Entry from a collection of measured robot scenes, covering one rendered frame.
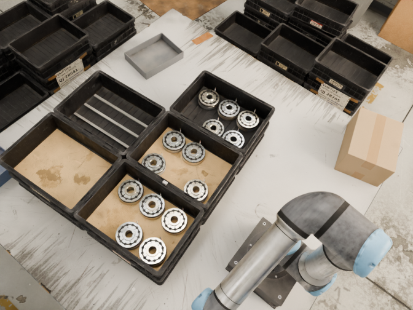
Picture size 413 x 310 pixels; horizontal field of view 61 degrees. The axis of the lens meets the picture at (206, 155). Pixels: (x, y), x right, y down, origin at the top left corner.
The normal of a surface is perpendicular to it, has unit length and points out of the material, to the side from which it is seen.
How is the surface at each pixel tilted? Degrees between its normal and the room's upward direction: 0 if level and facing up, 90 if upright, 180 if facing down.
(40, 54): 0
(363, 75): 0
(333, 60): 0
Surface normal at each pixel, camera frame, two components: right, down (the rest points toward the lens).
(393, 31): -0.55, 0.49
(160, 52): 0.07, -0.49
